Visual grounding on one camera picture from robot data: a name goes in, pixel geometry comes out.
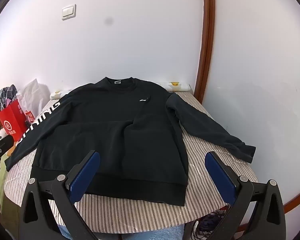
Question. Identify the white dotted cloth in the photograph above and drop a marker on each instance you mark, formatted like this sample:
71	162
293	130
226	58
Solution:
1	135

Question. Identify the brown wooden door frame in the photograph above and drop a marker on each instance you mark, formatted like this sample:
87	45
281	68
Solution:
207	30

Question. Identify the red paper bag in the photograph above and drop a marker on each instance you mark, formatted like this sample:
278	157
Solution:
11	122

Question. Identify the plaid cloth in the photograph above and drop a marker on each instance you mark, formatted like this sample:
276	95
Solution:
5	95

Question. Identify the person's blue fleece pants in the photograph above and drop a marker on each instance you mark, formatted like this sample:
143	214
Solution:
140	235

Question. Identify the striped quilted mat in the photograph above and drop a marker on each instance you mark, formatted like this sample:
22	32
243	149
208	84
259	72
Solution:
145	212

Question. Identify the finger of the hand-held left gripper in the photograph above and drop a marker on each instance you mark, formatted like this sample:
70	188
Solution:
3	143

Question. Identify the small red white bag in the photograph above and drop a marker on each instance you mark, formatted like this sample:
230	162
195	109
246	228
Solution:
29	118

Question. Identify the black sweatshirt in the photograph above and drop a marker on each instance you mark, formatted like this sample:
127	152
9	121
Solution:
102	130

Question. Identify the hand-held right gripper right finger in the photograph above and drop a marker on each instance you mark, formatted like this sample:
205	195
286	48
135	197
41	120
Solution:
221	177

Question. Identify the brown wooden baseboard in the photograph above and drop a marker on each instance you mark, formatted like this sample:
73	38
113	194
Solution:
292	203

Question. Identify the duck print paper roll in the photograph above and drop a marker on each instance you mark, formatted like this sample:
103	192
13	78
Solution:
177	86

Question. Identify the white light switch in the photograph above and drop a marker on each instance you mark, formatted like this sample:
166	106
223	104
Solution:
68	12

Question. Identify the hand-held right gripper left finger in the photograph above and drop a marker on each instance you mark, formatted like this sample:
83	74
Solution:
85	175

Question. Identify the white plastic bag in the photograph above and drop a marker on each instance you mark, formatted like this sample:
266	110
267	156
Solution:
37	97

